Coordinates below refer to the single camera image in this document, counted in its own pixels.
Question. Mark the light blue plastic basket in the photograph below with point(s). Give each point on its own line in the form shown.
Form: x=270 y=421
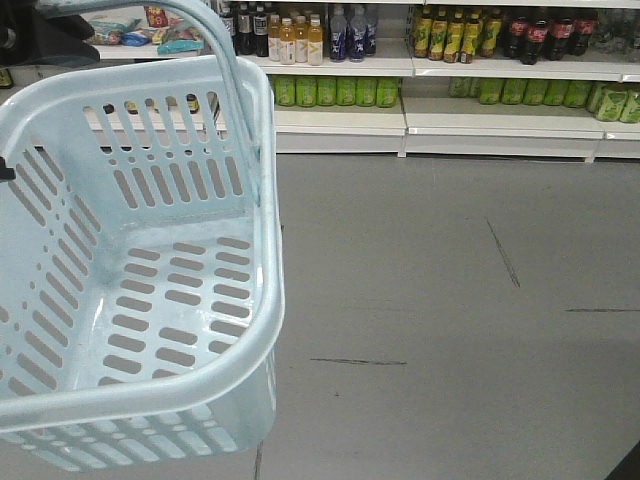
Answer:
x=141 y=261

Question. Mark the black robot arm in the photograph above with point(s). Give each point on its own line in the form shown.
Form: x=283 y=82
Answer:
x=29 y=37

